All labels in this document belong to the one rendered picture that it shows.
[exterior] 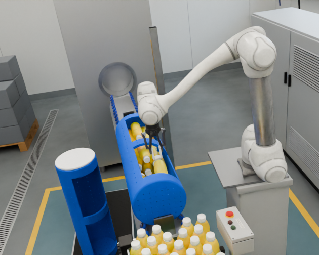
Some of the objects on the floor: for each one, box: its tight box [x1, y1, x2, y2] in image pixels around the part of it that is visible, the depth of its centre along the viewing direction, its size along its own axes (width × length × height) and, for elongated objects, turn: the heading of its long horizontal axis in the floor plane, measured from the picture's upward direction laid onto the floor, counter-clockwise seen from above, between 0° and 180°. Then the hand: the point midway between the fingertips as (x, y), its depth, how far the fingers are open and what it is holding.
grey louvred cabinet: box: [251, 7, 319, 206], centre depth 355 cm, size 54×215×145 cm, turn 21°
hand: (156, 153), depth 191 cm, fingers closed on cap, 4 cm apart
